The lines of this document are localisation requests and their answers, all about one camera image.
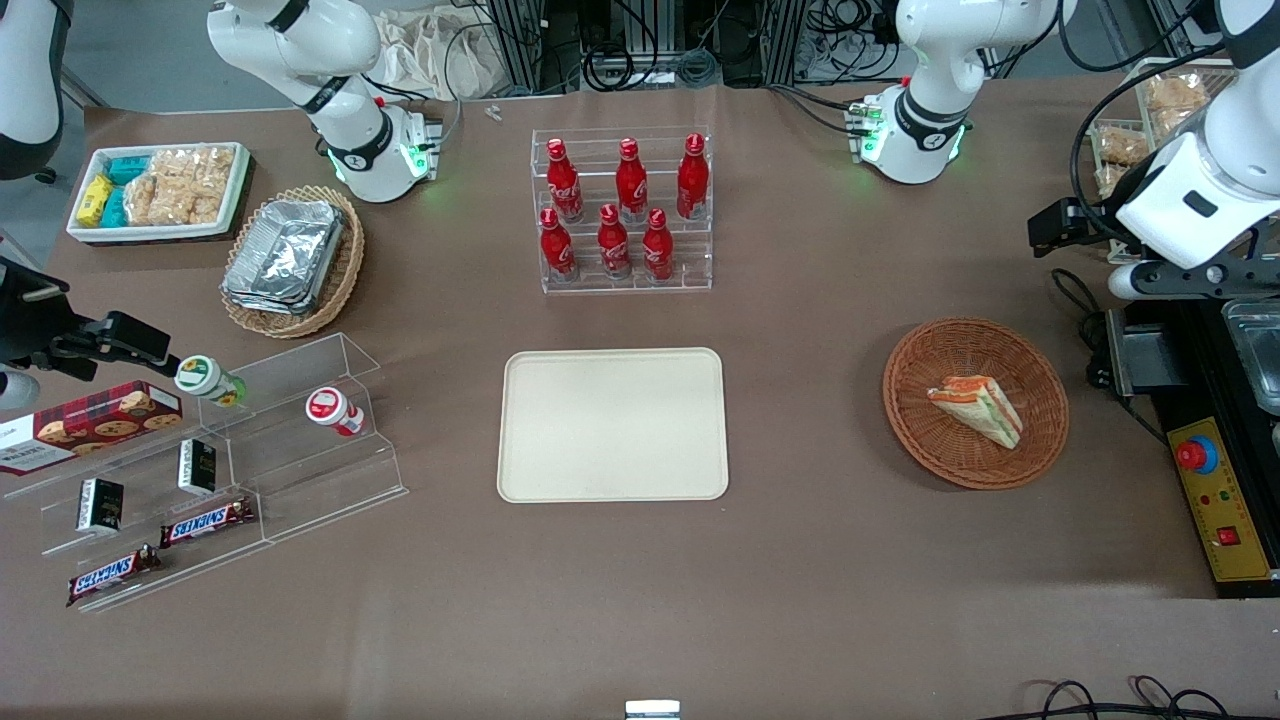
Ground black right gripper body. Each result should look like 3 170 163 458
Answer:
0 257 73 370

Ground triangular sandwich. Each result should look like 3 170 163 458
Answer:
926 375 1025 451

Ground aluminium foil tray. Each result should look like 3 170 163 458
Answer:
226 199 347 303

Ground oval light wicker basket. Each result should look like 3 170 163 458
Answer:
219 184 367 340

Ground round brown wicker basket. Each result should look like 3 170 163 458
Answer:
881 317 1070 492

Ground beige plastic tray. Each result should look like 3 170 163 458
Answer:
496 347 731 504

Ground red tartan cookie box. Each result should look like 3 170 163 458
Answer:
0 380 185 477

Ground green capped small bottle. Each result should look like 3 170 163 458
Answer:
174 355 247 408

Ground white rectangular bin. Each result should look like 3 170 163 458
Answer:
66 141 252 245

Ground yellow snack packet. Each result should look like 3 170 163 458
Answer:
76 174 115 228

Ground small black box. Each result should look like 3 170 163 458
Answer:
76 477 126 534
177 438 218 497

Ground clear rice cracker bag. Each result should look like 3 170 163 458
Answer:
158 188 227 228
150 146 238 201
123 172 163 228

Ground steel pan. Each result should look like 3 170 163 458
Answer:
1221 298 1280 417

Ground black cooking appliance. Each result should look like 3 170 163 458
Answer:
1104 295 1280 601

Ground Snickers chocolate bar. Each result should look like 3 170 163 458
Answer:
66 544 164 609
159 497 256 550

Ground red capped small bottle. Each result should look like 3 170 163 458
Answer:
305 386 367 438

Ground clear acrylic stepped shelf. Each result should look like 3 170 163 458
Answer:
0 332 410 614

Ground red emergency stop button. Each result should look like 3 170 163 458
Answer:
1176 435 1220 477

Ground yellow control panel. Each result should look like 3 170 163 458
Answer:
1167 416 1280 584

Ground red cola bottle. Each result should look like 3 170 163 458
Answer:
676 133 711 222
597 203 633 280
641 207 676 282
539 207 579 282
545 138 585 224
614 137 649 225

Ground clear acrylic bottle rack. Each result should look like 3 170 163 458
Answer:
529 127 714 295

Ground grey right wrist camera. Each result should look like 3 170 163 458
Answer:
0 368 42 412

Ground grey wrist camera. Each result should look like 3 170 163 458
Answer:
1107 250 1280 302
0 368 42 412

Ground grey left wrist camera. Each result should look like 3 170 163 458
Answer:
1107 250 1280 302

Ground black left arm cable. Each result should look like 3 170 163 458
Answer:
1068 68 1153 246

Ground black appliance power cable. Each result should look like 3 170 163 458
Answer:
1049 267 1171 447

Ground white wire rack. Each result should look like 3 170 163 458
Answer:
1085 57 1246 267

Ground black left base cables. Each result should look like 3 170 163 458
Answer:
768 84 866 137

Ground black background cable bundle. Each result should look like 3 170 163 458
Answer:
580 0 723 93

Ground black floor cable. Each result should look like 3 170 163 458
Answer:
1004 677 1280 720

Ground aluminium profile frame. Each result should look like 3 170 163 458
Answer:
487 0 587 97

